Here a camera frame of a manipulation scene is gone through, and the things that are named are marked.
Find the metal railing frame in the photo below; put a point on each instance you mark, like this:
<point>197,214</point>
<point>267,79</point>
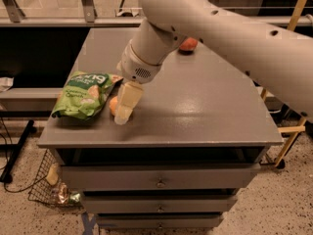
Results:
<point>103,13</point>

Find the middle grey drawer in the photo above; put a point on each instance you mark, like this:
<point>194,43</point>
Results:
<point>159,204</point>

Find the bottom grey drawer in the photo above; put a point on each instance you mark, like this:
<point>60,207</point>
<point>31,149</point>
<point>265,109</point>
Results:
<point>163,221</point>

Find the top grey drawer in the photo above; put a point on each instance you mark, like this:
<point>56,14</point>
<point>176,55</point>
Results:
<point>159,177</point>

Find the grey drawer cabinet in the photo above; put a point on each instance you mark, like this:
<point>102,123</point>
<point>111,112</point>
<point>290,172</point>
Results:
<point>199,110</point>

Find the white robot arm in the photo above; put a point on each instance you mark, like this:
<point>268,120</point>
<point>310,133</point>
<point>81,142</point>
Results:
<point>277,59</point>

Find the wire basket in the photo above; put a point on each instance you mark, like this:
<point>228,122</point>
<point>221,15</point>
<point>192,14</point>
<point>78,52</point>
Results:
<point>40,190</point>

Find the red apple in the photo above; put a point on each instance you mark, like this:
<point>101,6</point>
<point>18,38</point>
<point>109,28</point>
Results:
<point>188,45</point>

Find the snack wrappers in basket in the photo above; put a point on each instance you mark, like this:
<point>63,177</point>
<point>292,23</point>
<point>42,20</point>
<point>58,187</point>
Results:
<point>59,193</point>

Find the black floor stand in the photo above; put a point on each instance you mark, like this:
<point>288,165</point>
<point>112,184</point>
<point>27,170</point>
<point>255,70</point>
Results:
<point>15,150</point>

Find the green rice chip bag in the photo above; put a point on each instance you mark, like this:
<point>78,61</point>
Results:
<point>85,94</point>

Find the orange fruit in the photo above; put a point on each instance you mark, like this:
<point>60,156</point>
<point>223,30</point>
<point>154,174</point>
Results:
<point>112,105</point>

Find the grey drawer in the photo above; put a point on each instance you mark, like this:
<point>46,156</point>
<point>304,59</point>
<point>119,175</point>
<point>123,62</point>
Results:
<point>159,177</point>
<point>163,221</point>
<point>159,204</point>

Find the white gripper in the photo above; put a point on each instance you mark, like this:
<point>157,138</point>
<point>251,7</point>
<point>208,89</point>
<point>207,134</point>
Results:
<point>136,67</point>

